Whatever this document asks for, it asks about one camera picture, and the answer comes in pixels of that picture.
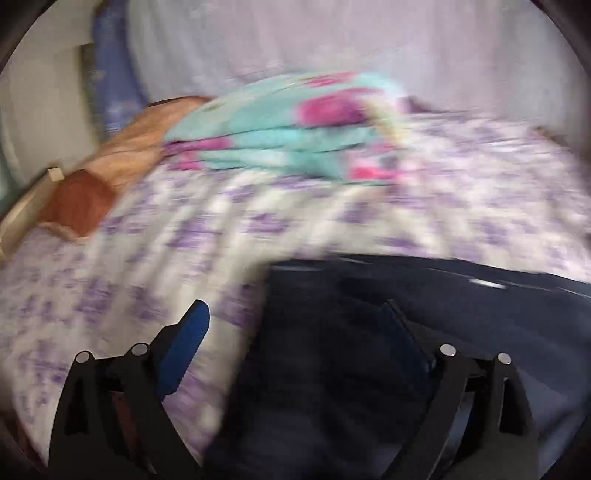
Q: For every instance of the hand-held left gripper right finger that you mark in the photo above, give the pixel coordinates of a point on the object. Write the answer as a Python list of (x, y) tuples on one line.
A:
[(402, 342)]

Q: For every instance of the blue patterned cloth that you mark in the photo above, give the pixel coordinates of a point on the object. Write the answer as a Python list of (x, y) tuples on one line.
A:
[(115, 74)]

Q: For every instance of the dark navy pants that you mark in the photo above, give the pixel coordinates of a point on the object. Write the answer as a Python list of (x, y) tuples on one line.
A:
[(314, 369)]

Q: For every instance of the dark wooden bed corner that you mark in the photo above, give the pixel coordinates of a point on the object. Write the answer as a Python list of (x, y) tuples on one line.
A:
[(551, 134)]

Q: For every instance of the light wooden bed frame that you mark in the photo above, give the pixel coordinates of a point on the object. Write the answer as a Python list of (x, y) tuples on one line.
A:
[(27, 207)]

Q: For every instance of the teal and pink folded blanket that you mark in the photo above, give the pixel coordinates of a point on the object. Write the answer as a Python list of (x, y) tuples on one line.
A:
[(286, 129)]

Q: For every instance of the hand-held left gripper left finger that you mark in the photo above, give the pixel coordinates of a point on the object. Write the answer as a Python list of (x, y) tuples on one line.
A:
[(183, 351)]

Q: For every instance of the purple floral bed sheet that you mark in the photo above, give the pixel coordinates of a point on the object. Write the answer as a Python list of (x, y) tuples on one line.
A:
[(231, 221)]

